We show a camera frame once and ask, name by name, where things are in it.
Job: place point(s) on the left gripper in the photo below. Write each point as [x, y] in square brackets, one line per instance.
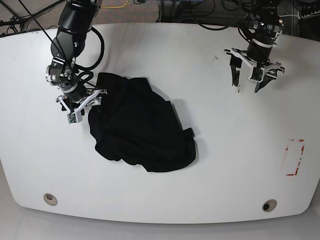
[256, 56]

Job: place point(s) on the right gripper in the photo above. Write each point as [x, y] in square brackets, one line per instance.
[78, 98]

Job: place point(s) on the black T-shirt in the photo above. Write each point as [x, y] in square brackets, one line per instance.
[139, 127]

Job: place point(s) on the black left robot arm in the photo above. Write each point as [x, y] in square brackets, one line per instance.
[261, 28]

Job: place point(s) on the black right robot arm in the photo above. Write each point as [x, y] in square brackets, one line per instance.
[74, 24]

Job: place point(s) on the white power strip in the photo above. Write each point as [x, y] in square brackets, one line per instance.
[308, 13]

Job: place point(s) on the red tape marking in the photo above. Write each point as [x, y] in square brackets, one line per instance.
[293, 157]

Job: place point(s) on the black tripod stand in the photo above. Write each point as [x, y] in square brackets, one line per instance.
[19, 24]

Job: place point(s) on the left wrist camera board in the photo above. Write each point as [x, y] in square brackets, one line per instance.
[257, 75]

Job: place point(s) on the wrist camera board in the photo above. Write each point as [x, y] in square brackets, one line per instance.
[72, 118]
[257, 75]

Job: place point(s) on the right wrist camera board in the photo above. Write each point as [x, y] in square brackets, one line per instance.
[72, 118]

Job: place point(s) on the left table cable grommet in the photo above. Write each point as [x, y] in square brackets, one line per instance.
[50, 199]

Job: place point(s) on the table cable grommet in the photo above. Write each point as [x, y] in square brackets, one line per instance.
[50, 199]
[269, 205]

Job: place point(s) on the right table cable grommet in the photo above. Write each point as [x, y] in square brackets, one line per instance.
[269, 205]

